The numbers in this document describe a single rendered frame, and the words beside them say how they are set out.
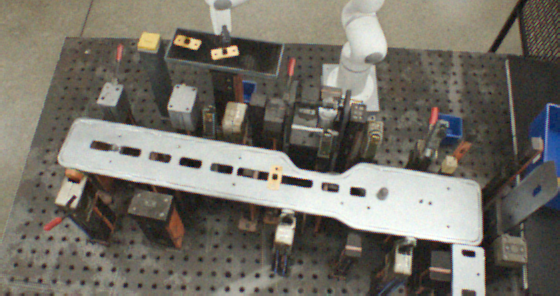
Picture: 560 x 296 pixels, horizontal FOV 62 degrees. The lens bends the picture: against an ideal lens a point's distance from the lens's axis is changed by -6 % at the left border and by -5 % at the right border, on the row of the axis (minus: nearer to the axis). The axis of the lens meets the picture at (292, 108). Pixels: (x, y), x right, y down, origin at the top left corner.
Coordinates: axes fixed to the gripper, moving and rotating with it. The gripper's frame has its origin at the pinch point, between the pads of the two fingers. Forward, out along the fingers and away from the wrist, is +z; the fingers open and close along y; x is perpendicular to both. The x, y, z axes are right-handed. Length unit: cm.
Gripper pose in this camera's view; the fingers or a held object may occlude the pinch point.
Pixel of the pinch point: (222, 34)
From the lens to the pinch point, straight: 153.5
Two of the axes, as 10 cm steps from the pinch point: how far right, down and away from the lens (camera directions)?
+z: -0.6, 5.3, 8.5
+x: 9.6, -2.0, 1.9
